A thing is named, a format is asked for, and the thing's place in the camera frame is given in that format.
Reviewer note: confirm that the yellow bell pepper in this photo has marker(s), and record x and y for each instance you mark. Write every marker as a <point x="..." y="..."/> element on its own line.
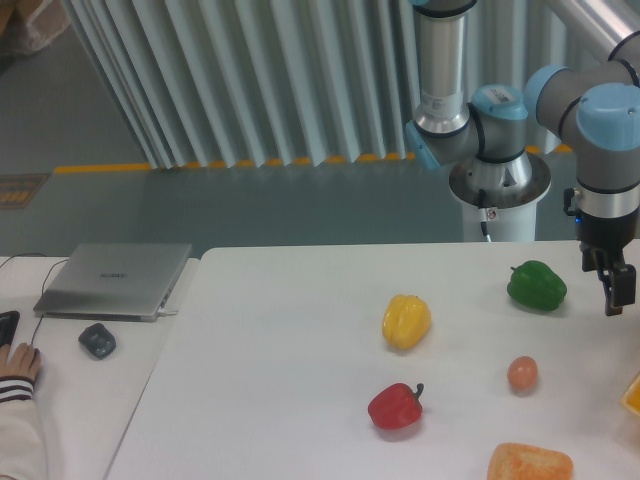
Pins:
<point x="406" y="321"/>

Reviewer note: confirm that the red bell pepper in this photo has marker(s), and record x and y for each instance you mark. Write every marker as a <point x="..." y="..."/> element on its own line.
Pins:
<point x="396" y="407"/>

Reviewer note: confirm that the white corrugated partition screen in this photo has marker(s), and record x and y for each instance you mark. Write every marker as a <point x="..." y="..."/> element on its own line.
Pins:
<point x="252" y="83"/>

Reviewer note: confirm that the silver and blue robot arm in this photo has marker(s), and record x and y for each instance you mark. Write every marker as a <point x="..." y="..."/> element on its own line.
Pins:
<point x="595" y="113"/>

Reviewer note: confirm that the person's hand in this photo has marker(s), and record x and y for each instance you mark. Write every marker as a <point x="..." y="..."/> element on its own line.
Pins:
<point x="22" y="363"/>

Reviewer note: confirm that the black keyboard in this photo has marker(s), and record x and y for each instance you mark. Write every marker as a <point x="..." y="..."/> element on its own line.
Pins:
<point x="8" y="325"/>

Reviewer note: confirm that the orange bread loaf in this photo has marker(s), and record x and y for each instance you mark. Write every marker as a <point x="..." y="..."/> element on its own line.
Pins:
<point x="518" y="461"/>

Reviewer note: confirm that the yellow basket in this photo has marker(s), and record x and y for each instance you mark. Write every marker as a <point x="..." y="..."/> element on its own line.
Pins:
<point x="630" y="399"/>

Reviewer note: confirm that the green bell pepper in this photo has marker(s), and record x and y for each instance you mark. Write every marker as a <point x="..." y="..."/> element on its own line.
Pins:
<point x="535" y="285"/>

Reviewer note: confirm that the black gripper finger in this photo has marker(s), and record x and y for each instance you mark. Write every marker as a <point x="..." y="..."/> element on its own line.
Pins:
<point x="619" y="285"/>

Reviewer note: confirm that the brown egg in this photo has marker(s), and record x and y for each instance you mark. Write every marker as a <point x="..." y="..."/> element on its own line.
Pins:
<point x="522" y="374"/>

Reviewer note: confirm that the dark grey small object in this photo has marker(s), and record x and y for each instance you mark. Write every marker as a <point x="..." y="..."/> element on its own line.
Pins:
<point x="98" y="341"/>

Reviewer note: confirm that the silver laptop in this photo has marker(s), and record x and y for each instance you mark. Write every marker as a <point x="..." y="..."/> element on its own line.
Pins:
<point x="115" y="281"/>

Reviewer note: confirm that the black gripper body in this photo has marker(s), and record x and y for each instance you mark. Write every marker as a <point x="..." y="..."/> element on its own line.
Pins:
<point x="605" y="223"/>

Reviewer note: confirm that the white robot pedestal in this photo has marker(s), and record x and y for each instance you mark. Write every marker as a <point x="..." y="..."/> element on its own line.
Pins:
<point x="517" y="224"/>

